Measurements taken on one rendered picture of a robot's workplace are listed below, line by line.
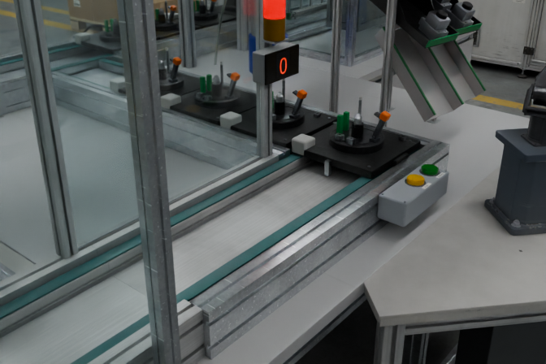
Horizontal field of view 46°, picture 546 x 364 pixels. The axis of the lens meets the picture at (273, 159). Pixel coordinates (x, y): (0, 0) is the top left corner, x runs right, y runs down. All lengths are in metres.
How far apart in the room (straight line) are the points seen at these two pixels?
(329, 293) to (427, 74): 0.82
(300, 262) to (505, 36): 4.59
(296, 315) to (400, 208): 0.36
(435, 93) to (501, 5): 3.82
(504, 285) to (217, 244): 0.58
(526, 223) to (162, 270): 0.93
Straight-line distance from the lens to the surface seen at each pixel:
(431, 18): 1.76
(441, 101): 1.87
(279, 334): 1.20
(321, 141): 1.67
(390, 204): 1.44
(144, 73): 0.79
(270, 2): 1.45
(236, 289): 1.13
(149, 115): 0.80
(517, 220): 1.56
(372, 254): 1.42
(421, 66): 1.89
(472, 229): 1.56
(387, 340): 1.32
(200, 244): 1.34
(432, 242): 1.49
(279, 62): 1.48
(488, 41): 5.74
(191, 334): 1.10
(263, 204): 1.48
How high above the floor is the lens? 1.63
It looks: 25 degrees down
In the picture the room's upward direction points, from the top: straight up
